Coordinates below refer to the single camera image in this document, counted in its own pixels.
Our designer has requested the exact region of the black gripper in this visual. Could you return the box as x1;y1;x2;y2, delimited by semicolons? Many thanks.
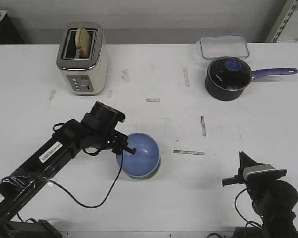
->
221;151;287;187
103;131;136;155

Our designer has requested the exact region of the blue bowl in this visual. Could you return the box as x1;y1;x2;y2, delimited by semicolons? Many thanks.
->
116;133;161;173

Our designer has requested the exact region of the green bowl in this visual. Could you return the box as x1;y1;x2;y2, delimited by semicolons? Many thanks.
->
126;161;161;180

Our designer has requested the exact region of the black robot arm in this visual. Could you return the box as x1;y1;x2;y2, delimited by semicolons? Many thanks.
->
222;151;298;238
0;102;136;230

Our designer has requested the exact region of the dark blue saucepan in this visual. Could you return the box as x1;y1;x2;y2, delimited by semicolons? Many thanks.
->
205;68;298;101

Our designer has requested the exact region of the glass saucepan lid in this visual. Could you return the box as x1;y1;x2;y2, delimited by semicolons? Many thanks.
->
208;57;253;91

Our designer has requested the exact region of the cream two-slot toaster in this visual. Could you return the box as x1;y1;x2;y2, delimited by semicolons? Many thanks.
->
56;21;109;96

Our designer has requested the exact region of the clear plastic food container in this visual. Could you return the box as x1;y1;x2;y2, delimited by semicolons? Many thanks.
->
199;35;250;60

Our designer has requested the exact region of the slice of toasted bread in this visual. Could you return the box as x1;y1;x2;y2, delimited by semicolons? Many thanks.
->
74;27;92;59

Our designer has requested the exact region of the white metal shelf upright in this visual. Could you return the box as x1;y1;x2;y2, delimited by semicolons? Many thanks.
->
265;0;298;43

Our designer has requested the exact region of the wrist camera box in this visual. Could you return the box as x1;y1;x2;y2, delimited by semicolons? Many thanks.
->
110;107;126;123
242;164;276;180

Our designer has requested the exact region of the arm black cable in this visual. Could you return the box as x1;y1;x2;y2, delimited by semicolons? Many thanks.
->
234;187;264;228
46;147;125;209

